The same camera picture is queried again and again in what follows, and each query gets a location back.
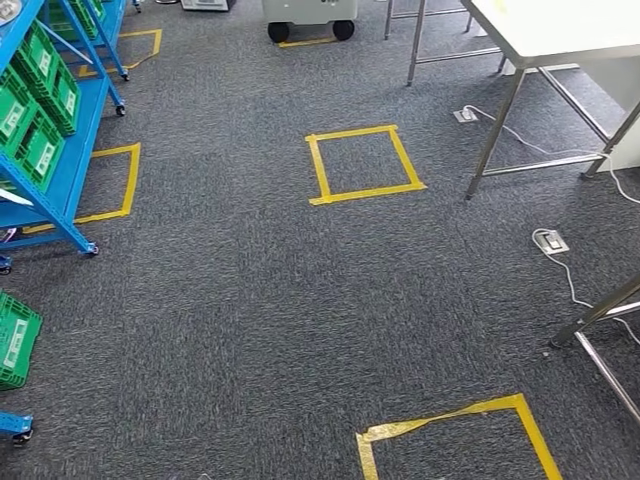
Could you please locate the grey flat device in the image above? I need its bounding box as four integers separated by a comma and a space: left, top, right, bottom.
180, 0, 237, 13

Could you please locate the steel table frame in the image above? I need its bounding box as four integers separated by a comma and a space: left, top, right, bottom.
383, 0, 506, 87

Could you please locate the white wheeled machine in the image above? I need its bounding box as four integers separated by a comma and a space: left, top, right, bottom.
261, 0, 359, 44

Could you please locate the white table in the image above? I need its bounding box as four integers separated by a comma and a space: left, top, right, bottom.
460, 0, 640, 201

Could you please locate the long white cable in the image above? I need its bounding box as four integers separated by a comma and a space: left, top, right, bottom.
462, 103, 640, 205
532, 228, 640, 347

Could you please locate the yellow floor tape square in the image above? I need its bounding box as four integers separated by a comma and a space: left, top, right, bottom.
305, 124, 427, 207
355, 394, 564, 480

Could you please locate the grey plastic wheel cover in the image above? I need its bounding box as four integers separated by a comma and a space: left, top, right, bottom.
0, 0, 23, 28

